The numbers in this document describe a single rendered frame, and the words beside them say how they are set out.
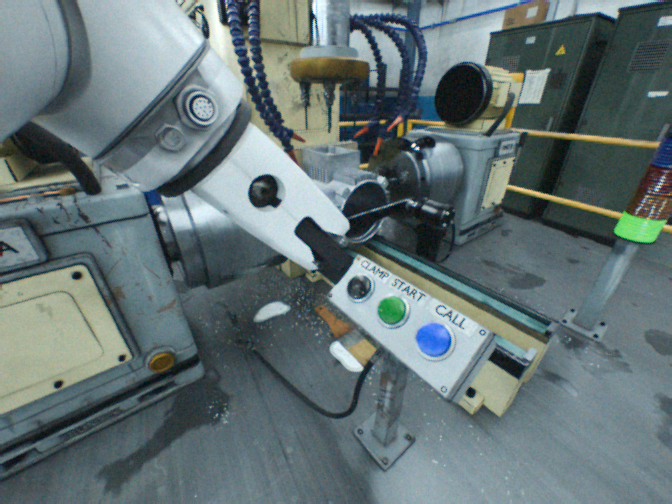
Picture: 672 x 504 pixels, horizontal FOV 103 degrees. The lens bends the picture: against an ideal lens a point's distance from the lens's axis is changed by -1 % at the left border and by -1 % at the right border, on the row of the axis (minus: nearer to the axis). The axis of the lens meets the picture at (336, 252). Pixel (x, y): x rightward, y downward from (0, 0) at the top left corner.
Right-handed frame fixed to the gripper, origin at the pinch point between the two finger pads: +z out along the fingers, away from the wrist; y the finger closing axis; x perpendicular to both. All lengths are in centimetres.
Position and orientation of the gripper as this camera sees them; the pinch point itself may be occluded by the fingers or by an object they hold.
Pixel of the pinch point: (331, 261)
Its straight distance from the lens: 27.3
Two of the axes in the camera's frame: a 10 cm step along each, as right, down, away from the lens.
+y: -6.1, -3.8, 6.9
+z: 5.0, 4.9, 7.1
